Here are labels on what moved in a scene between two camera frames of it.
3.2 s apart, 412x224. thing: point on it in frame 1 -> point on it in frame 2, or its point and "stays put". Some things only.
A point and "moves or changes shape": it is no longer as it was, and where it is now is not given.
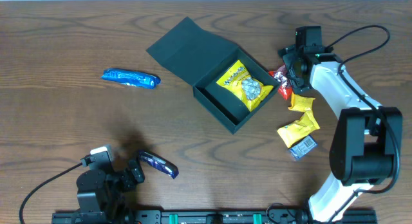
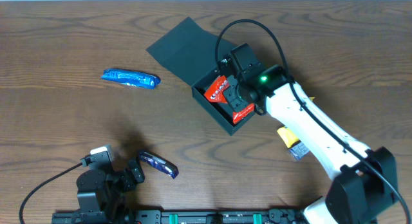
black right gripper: [290, 55] -> [231, 95]
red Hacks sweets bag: [280, 76] moves or changes shape
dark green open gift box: [200, 57] stays put
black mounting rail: [214, 216] stays put
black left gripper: [133, 171] stays put
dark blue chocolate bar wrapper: [158, 162] stays put
